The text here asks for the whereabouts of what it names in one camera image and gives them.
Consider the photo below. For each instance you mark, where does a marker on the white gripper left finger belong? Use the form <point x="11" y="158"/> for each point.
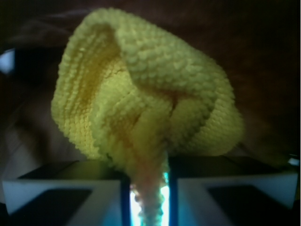
<point x="70" y="193"/>

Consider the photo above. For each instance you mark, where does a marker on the yellow microfiber cloth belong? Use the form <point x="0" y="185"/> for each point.
<point x="132" y="94"/>

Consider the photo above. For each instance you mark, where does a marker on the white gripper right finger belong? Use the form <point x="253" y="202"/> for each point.
<point x="231" y="191"/>

